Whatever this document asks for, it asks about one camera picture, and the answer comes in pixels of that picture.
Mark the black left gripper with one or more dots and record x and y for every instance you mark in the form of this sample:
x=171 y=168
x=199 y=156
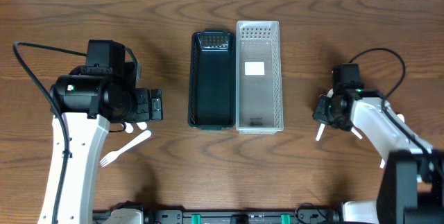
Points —
x=155 y=104

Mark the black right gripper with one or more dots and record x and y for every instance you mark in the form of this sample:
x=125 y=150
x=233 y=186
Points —
x=321 y=109

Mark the white plastic spoon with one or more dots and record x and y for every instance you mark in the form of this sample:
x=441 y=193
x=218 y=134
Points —
x=401 y=117
x=356 y=132
x=320 y=131

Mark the white plastic fork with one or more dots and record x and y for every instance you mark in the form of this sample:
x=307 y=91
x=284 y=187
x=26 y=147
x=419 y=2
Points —
x=129 y=127
x=142 y=125
x=113 y=155

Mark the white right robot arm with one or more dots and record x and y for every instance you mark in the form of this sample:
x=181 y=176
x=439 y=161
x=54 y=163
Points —
x=412 y=185

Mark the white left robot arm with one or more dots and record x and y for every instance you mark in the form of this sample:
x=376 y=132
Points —
x=88 y=106

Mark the dark green perforated basket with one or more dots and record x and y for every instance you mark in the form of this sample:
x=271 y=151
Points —
x=212 y=80

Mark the clear perforated plastic basket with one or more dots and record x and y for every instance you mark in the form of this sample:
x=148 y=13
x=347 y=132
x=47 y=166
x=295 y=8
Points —
x=259 y=98

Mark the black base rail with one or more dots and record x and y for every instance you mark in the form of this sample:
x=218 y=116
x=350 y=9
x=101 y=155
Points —
x=307 y=213

